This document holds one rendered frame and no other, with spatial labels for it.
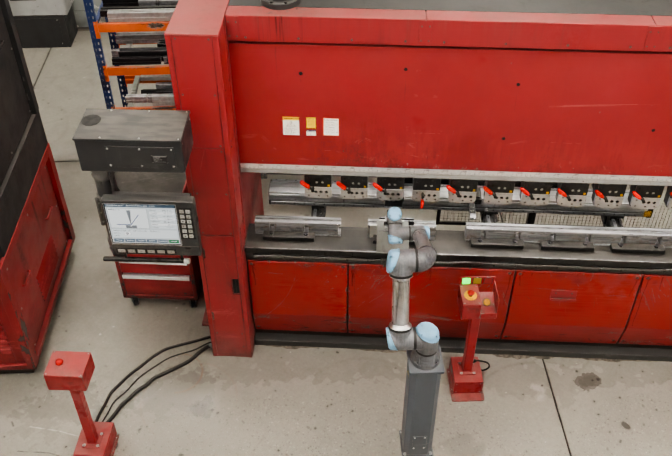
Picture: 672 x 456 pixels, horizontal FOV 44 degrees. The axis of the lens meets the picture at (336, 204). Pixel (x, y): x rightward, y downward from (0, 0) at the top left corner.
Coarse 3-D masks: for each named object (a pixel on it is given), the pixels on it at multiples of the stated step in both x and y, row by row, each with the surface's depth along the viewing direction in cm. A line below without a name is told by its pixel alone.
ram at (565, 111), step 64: (256, 64) 408; (320, 64) 406; (384, 64) 404; (448, 64) 402; (512, 64) 400; (576, 64) 398; (640, 64) 396; (256, 128) 433; (320, 128) 431; (384, 128) 429; (448, 128) 426; (512, 128) 424; (576, 128) 422; (640, 128) 420
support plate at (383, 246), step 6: (378, 222) 472; (402, 222) 472; (378, 228) 468; (384, 228) 468; (378, 234) 464; (384, 234) 464; (378, 240) 460; (384, 240) 460; (408, 240) 460; (378, 246) 457; (384, 246) 457; (390, 246) 457; (396, 246) 457; (402, 246) 457; (408, 246) 457; (378, 252) 453; (384, 252) 453
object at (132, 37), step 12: (120, 36) 614; (132, 36) 614; (144, 36) 615; (156, 36) 615; (120, 48) 596; (132, 48) 596; (144, 48) 596; (156, 48) 597; (120, 60) 592; (132, 60) 593; (144, 60) 593; (156, 60) 593
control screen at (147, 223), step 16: (112, 208) 398; (128, 208) 397; (144, 208) 397; (160, 208) 396; (112, 224) 404; (128, 224) 404; (144, 224) 404; (160, 224) 403; (176, 224) 403; (128, 240) 411; (144, 240) 411; (160, 240) 410; (176, 240) 410
